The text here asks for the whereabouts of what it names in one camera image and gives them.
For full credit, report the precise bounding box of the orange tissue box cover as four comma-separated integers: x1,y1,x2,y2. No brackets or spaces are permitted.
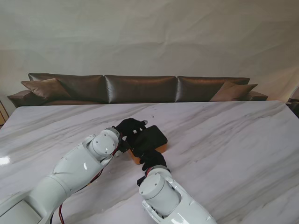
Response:
127,144,169,165

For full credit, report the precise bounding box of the brown throw pillow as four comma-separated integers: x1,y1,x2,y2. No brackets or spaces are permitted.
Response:
20,78,72,99
209,81,258,102

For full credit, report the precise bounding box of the brown leather sofa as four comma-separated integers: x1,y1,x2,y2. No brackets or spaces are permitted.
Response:
7,73,269,108

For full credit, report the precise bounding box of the red black arm cable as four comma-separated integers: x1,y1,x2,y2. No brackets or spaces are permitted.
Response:
57,149,122,224

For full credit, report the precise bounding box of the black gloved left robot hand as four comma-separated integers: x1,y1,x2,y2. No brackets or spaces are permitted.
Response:
114,118,149,139

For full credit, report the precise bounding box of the white fabric backdrop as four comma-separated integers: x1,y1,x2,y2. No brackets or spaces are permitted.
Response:
0,0,299,109

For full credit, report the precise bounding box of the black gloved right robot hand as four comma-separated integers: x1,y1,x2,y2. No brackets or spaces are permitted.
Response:
139,149,168,172

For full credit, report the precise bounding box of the wooden furniture piece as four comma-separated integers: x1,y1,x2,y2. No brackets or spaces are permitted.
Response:
0,98,9,128

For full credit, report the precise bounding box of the dark furniture piece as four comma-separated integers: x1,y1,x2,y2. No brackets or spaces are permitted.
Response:
286,97,299,117

